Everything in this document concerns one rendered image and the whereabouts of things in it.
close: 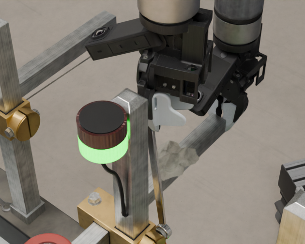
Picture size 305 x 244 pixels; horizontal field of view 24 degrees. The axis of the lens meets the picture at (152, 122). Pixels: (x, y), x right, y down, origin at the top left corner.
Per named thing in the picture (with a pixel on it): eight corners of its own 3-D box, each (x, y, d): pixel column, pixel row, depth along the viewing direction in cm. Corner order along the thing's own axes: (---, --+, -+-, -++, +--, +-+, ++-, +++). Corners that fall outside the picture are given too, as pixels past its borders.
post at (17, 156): (32, 217, 132) (-9, 7, 98) (45, 226, 131) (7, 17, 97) (18, 229, 130) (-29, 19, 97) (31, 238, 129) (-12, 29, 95)
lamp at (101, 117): (109, 203, 101) (101, 93, 86) (139, 223, 98) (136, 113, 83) (81, 229, 98) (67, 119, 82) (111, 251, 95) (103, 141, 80)
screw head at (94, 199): (94, 192, 108) (93, 188, 107) (104, 199, 107) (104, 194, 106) (84, 201, 107) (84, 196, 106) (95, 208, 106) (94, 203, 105)
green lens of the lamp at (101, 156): (101, 120, 89) (100, 108, 88) (138, 142, 86) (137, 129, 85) (68, 147, 86) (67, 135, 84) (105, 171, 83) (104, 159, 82)
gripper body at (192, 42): (195, 111, 90) (199, 35, 81) (132, 96, 92) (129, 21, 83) (211, 73, 95) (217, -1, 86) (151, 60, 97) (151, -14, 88)
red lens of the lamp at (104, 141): (100, 106, 87) (99, 93, 86) (137, 128, 85) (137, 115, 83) (67, 133, 84) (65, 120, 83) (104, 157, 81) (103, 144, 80)
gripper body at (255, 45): (265, 83, 121) (273, 26, 112) (236, 110, 116) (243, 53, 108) (228, 64, 124) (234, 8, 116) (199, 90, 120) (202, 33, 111)
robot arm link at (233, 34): (244, 31, 104) (200, 10, 108) (242, 55, 108) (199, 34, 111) (272, 7, 109) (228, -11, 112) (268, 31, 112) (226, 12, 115)
